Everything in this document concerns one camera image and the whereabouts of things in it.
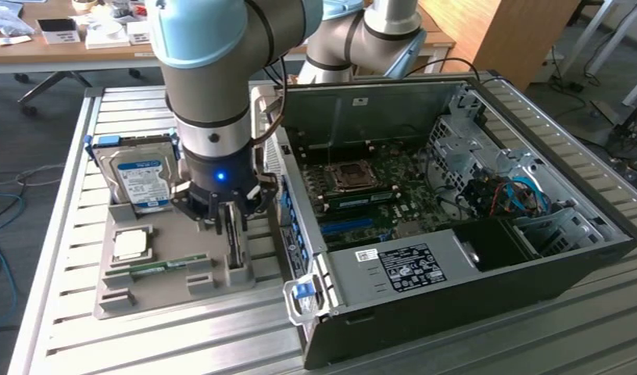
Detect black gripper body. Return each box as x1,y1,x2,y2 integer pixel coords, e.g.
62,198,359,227
180,148,263,207

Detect hard disk with blue label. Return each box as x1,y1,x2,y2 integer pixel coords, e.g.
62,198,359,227
82,133,183,215

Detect CPU socket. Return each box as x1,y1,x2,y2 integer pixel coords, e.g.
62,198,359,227
323,161,378,193

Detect silver CPU chip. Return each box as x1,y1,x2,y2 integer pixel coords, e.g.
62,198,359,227
112,230,149,262

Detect blue expansion slot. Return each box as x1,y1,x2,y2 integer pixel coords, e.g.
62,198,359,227
319,217,375,236

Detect green installed RAM stick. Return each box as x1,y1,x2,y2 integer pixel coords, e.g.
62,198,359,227
326,190,396,210

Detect grey parts rack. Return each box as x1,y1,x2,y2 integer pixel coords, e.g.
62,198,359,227
92,194,277,320

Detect green motherboard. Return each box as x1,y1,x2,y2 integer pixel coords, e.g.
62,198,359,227
295,142,458,252

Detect grey power supply with label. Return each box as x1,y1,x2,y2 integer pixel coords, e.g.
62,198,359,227
312,230,479,312

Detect metal disk bay cage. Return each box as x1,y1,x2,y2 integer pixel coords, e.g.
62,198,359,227
426,114,510,189

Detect black office chair base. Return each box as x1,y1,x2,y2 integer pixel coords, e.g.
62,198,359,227
13,68,143,116

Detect white flat box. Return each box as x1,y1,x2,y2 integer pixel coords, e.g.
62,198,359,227
82,21,131,51

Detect wooden desk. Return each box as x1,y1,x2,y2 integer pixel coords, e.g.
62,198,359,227
0,0,458,75

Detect white box with black top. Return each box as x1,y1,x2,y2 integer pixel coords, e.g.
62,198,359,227
36,17,82,45

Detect black open PC case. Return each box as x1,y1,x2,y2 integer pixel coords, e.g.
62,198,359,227
248,69,637,370

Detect wooden cabinet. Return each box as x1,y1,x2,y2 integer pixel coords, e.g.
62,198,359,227
416,0,582,91

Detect white table leg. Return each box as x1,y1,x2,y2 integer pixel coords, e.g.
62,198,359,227
557,0,615,79

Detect black robot wrist cable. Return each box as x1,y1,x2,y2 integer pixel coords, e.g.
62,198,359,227
244,0,291,152

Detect blue case latch handle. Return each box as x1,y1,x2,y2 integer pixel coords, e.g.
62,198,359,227
281,273,319,326

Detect blue floor cable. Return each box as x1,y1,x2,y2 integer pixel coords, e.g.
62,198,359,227
0,183,26,337

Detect blue flat wire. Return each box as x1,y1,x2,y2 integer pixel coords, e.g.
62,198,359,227
503,177,553,215

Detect black cable over case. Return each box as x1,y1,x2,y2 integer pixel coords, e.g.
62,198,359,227
424,57,506,88

